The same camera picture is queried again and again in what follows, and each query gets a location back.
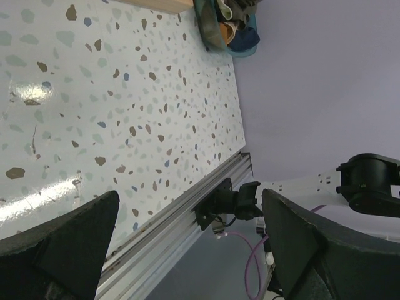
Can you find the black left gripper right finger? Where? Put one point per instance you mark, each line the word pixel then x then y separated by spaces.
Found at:
pixel 317 258

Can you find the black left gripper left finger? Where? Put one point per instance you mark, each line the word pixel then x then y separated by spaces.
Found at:
pixel 62 258

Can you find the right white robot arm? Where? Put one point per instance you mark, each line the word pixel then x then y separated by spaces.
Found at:
pixel 363 184

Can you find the pile of underwear in basin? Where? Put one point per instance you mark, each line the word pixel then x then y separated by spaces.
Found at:
pixel 236 24

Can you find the teal plastic laundry basin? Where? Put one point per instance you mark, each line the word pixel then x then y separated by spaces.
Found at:
pixel 207 20

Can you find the wooden rack base tray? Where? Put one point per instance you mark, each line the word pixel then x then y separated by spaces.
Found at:
pixel 166 6

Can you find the aluminium extrusion rail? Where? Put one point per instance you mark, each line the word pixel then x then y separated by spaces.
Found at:
pixel 136 267

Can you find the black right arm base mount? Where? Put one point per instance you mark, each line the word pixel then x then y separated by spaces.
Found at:
pixel 221 200

